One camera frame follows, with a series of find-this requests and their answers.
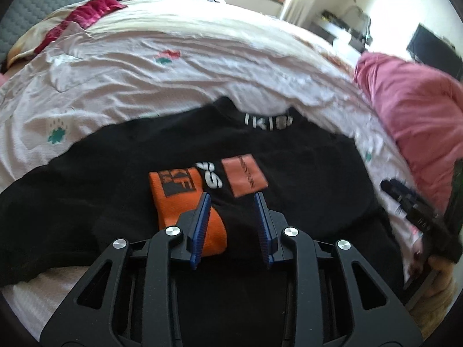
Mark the orange patterned cloth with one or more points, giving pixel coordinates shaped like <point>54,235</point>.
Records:
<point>336,61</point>

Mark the black t-shirt with orange patches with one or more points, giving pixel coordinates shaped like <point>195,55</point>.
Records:
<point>108,173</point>

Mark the red cloth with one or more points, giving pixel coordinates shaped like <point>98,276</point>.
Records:
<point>97,7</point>

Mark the pink blanket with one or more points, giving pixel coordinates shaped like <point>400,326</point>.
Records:
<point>408,108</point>

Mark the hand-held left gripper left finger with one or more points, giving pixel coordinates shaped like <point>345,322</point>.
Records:
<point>202,224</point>

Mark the black monitor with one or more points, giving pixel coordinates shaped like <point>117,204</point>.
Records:
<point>430,43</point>

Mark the person's right hand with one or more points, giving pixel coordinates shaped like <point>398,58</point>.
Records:
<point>439,274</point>

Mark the white desk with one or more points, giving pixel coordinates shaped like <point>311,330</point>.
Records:
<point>336,29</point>

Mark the grey quilted headboard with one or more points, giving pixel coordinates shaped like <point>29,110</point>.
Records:
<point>36,3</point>

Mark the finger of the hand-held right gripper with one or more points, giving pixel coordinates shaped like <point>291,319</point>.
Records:
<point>398,189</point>

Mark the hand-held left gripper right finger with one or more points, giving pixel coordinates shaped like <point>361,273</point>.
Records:
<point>263,224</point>

